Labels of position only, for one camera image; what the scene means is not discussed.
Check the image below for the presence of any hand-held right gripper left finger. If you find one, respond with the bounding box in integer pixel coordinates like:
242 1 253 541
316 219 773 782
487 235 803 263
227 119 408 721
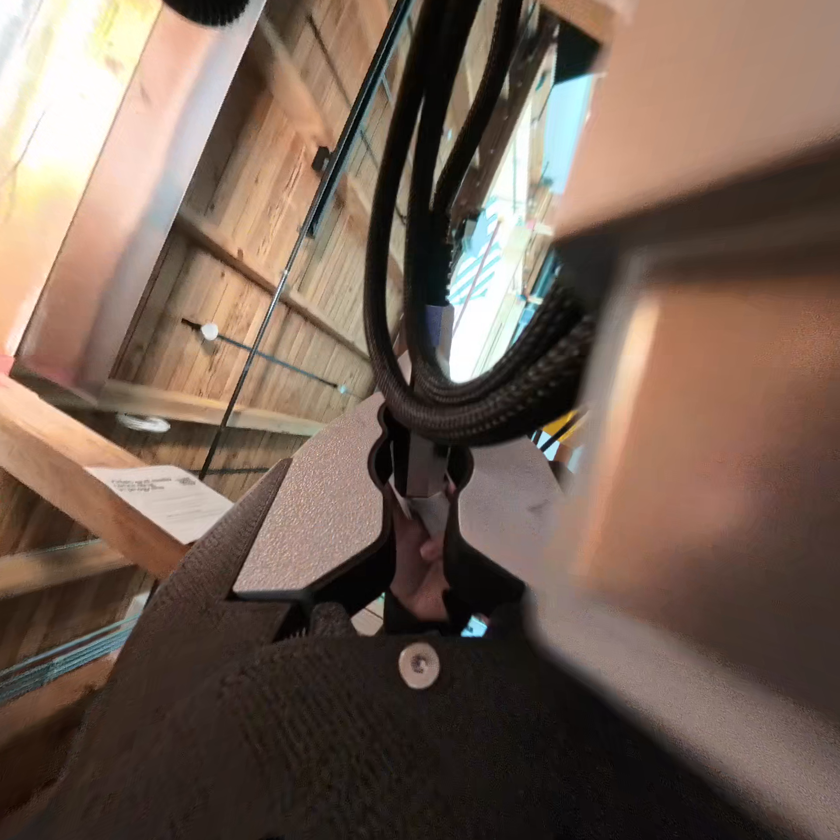
231 392 395 601

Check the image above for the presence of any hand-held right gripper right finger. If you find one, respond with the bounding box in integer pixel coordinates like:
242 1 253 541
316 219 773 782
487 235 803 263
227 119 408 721
446 441 567 614

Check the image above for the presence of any grey metal adapter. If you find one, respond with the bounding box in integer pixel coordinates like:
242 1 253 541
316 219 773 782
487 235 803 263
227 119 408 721
392 433 454 501

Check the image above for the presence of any black cable with green plugs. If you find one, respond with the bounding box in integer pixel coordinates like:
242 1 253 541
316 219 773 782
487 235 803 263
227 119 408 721
364 0 598 447

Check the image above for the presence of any person's left hand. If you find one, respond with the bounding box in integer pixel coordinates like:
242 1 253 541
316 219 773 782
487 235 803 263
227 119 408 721
392 518 454 621

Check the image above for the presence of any white paper sheet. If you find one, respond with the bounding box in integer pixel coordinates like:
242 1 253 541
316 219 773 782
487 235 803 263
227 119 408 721
85 465 234 546

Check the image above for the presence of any thin black rod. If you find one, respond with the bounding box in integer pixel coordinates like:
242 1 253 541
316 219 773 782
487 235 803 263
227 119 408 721
198 223 311 479

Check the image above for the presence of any wooden beam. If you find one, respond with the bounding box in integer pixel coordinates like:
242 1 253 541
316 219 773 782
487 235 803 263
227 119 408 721
0 374 198 580

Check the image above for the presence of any black ceiling track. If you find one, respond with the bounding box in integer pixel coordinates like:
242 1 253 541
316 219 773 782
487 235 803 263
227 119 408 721
305 0 416 238

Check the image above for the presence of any black pleated lamp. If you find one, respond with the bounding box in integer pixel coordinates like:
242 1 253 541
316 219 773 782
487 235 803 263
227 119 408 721
161 0 250 28

